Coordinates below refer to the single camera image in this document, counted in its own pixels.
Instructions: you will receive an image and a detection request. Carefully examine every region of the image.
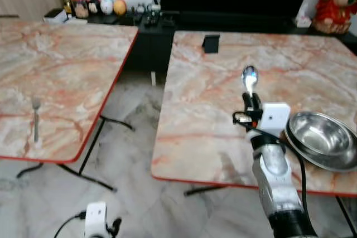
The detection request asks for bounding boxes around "white blue toy ball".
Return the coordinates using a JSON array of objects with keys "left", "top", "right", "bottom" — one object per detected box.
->
[{"left": 100, "top": 0, "right": 114, "bottom": 15}]

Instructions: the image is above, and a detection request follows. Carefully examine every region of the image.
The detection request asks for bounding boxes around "stainless steel plate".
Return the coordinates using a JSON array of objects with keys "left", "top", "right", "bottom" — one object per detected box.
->
[{"left": 284, "top": 113, "right": 357, "bottom": 173}]

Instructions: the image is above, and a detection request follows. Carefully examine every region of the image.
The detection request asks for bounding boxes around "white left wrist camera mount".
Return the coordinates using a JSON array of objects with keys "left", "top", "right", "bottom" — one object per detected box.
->
[{"left": 85, "top": 202, "right": 108, "bottom": 238}]

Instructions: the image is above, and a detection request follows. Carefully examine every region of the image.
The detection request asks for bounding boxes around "yellow orange toy ball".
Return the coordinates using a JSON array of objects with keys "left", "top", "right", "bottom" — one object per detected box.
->
[{"left": 113, "top": 0, "right": 127, "bottom": 16}]

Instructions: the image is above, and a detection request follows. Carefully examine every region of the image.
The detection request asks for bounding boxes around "white tissue pack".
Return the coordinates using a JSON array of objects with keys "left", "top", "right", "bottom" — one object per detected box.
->
[{"left": 296, "top": 9, "right": 312, "bottom": 28}]

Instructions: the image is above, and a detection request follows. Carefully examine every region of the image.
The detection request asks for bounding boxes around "shiny metal spoon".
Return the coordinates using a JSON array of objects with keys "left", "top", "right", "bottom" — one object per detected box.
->
[{"left": 241, "top": 66, "right": 259, "bottom": 98}]

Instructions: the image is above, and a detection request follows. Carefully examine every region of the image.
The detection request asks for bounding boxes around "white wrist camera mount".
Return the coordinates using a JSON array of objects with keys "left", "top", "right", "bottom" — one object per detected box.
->
[
  {"left": 85, "top": 202, "right": 108, "bottom": 238},
  {"left": 259, "top": 102, "right": 292, "bottom": 138}
]

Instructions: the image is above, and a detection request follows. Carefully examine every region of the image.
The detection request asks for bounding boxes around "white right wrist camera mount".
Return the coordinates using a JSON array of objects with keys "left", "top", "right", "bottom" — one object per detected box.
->
[{"left": 259, "top": 102, "right": 292, "bottom": 138}]

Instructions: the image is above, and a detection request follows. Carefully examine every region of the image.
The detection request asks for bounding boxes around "black remote control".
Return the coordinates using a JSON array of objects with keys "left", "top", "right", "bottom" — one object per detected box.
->
[{"left": 143, "top": 13, "right": 162, "bottom": 27}]

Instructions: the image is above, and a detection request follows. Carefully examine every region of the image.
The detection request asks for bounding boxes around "red lidded snack jar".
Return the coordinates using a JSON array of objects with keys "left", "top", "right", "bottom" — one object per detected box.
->
[{"left": 71, "top": 0, "right": 90, "bottom": 18}]

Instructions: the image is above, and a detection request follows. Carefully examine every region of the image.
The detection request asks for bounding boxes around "small white box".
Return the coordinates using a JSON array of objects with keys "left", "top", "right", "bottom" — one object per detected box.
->
[{"left": 44, "top": 8, "right": 69, "bottom": 24}]

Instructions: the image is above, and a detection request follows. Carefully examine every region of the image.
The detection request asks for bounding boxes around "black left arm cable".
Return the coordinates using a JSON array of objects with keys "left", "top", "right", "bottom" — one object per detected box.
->
[{"left": 53, "top": 211, "right": 88, "bottom": 238}]

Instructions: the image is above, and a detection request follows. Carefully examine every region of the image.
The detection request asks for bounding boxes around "black white toy ball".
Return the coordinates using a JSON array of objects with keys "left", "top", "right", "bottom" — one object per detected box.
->
[{"left": 88, "top": 0, "right": 102, "bottom": 14}]

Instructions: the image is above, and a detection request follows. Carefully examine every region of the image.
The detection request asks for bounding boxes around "red laughing buddha statue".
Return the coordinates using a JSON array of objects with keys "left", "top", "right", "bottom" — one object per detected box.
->
[{"left": 312, "top": 0, "right": 357, "bottom": 34}]

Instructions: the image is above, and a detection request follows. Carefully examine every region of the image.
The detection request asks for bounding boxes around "small stainless steel bowl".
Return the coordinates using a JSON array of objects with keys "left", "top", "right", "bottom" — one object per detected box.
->
[{"left": 289, "top": 111, "right": 357, "bottom": 163}]

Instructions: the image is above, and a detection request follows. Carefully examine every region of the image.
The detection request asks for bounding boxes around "metal fork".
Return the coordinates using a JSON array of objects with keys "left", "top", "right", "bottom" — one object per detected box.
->
[{"left": 32, "top": 98, "right": 42, "bottom": 143}]

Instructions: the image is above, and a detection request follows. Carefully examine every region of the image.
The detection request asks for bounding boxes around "black phone stand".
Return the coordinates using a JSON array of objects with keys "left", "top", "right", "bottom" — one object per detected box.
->
[{"left": 202, "top": 35, "right": 220, "bottom": 54}]

